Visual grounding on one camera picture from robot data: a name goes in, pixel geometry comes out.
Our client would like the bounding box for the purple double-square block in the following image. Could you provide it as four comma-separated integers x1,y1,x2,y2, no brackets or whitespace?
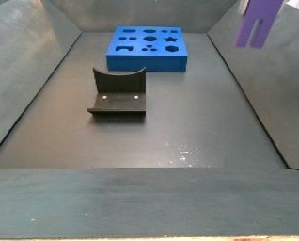
234,0,286,48

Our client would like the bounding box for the black curved holder stand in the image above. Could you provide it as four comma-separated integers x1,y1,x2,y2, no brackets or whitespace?
86,69,145,115

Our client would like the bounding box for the blue foam shape board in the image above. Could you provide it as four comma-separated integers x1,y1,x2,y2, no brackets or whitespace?
105,26,188,72

